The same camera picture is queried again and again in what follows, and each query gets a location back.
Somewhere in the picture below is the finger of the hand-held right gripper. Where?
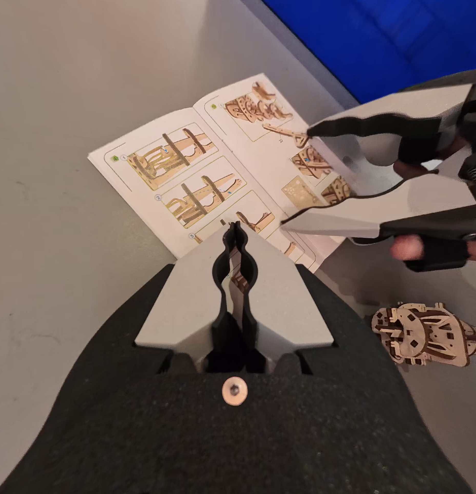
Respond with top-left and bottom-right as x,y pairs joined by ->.
307,83 -> 476,198
280,147 -> 476,239

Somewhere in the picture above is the person's right hand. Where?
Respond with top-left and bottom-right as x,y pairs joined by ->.
390,159 -> 435,261

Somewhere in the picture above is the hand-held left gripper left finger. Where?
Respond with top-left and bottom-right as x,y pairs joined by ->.
135,222 -> 243,372

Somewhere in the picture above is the open instruction booklet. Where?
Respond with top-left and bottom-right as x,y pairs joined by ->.
87,73 -> 353,273

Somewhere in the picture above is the blue plastic bin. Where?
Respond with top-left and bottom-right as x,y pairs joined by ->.
261,0 -> 476,104

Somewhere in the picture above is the wooden model assembly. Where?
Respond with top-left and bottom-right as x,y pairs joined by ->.
371,302 -> 476,367

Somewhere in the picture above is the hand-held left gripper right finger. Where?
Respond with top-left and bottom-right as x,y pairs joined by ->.
237,222 -> 335,373

